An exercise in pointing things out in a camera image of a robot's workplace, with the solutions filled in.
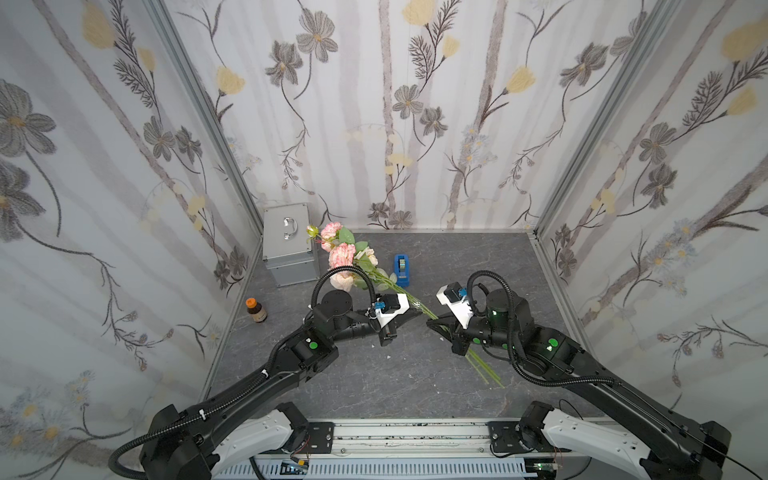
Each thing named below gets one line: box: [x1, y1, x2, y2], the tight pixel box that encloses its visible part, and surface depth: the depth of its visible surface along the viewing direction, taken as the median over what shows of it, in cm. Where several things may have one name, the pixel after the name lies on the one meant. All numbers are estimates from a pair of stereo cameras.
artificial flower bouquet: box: [306, 221, 504, 389], surface depth 68 cm
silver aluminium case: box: [262, 203, 318, 287], surface depth 98 cm
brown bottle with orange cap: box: [245, 297, 268, 323], surface depth 93 cm
